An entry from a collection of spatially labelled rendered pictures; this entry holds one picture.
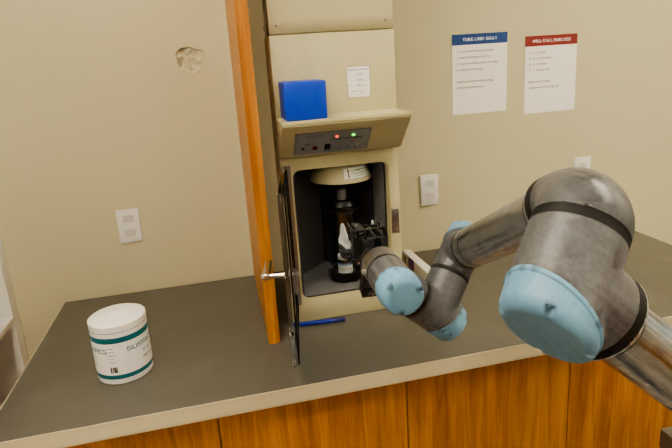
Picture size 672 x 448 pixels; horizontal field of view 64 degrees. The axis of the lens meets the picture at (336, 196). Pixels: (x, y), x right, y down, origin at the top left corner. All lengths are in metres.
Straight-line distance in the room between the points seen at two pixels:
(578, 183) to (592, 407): 1.09
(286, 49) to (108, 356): 0.84
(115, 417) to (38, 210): 0.83
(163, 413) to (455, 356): 0.67
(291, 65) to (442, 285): 0.68
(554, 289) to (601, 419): 1.15
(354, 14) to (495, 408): 1.06
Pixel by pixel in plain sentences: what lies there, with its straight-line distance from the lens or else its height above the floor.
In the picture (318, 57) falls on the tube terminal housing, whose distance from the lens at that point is 1.40.
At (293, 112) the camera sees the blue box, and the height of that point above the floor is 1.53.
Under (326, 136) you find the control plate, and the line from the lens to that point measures 1.33.
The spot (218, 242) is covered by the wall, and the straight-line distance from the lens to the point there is 1.90.
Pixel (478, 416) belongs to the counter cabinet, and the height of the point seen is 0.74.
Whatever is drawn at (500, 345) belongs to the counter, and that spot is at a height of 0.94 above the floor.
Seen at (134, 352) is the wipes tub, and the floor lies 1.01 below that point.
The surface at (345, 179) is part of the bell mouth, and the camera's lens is 1.46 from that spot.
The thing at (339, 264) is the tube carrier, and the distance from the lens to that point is 1.57.
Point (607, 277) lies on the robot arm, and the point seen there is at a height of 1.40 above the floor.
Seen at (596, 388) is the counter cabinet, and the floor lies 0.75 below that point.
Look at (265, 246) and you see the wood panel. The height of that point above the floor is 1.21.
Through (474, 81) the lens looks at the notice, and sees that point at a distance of 2.02.
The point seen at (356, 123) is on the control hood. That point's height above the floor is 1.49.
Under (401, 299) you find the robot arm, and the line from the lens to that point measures 0.94.
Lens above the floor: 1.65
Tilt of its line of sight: 14 degrees down
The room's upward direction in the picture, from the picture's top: 4 degrees counter-clockwise
